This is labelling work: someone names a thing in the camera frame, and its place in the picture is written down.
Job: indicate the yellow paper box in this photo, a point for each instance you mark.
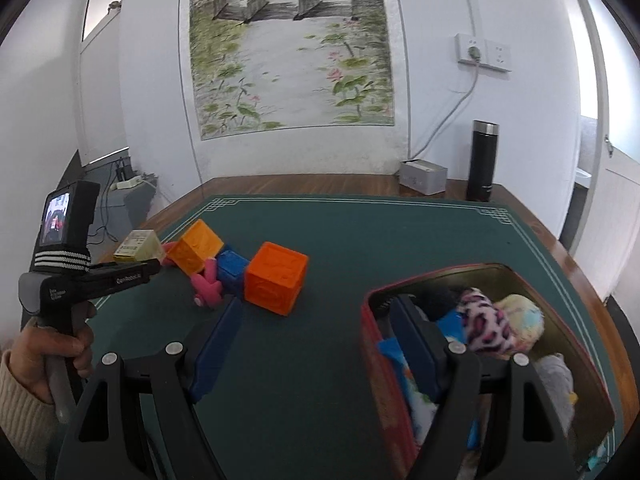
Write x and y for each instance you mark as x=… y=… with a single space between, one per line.
x=140 y=245

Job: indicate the dark orange rubber cube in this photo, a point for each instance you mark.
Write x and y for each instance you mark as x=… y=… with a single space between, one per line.
x=274 y=278

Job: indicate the grey knitted sock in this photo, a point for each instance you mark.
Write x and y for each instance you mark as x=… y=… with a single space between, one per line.
x=559 y=384

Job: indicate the red metal tin box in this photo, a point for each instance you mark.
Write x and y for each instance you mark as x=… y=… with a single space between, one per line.
x=495 y=419

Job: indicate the person left hand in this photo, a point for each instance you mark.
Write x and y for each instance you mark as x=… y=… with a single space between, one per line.
x=37 y=343

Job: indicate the pink foam curler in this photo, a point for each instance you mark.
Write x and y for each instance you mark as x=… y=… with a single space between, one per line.
x=207 y=288

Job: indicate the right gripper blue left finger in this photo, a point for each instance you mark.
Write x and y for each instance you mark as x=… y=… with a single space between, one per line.
x=209 y=345

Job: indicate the beige sweater forearm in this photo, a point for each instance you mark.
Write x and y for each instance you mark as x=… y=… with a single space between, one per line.
x=28 y=423

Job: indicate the blue cloth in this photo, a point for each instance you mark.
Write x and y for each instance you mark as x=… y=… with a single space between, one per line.
x=231 y=270

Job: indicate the white wall socket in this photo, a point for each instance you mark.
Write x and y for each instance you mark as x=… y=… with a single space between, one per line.
x=488 y=54

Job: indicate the black thermos bottle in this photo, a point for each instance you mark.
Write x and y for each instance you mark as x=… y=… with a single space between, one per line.
x=483 y=161

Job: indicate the light orange rubber cube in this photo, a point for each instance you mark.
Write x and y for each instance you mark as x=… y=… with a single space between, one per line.
x=191 y=251

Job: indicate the blue snack packet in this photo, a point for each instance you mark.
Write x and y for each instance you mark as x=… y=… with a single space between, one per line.
x=421 y=408

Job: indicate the black camera box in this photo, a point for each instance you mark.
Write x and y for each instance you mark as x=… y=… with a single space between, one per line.
x=62 y=242

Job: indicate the white door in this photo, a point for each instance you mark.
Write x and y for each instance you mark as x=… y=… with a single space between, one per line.
x=609 y=226

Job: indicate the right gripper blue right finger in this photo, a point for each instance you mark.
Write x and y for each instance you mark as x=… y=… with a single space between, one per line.
x=420 y=342

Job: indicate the grey concrete stairs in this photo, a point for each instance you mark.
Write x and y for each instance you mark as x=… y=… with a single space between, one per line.
x=117 y=212

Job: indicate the green table mat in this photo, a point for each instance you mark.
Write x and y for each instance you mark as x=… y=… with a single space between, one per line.
x=293 y=400

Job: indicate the landscape scroll painting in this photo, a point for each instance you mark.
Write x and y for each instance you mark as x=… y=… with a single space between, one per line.
x=295 y=86

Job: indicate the grey box device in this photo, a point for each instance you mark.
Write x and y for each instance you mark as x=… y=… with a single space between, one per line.
x=423 y=177

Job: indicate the white power strip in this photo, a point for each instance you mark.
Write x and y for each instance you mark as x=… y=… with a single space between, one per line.
x=127 y=184

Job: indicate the pink leopard print cloth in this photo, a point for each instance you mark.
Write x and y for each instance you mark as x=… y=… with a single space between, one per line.
x=486 y=327

